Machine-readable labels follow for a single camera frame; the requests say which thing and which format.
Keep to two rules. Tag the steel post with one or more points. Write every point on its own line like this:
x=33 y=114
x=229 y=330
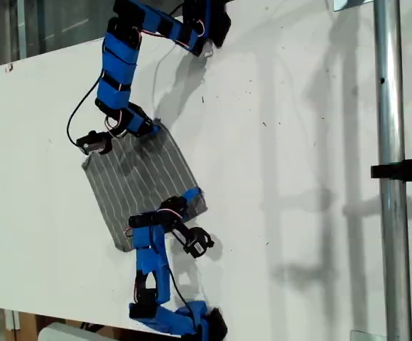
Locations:
x=390 y=106

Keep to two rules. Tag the white and black camera box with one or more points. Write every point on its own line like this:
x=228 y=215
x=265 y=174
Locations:
x=92 y=144

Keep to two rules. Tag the black clamp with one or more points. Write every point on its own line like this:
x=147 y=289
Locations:
x=405 y=170

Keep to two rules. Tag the short black camera stalk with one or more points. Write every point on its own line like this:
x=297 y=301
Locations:
x=180 y=233

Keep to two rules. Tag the white table bracket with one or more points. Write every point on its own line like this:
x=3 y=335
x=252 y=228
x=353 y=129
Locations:
x=12 y=319

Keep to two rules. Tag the grey striped towel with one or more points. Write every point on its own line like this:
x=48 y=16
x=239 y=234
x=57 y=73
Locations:
x=138 y=181

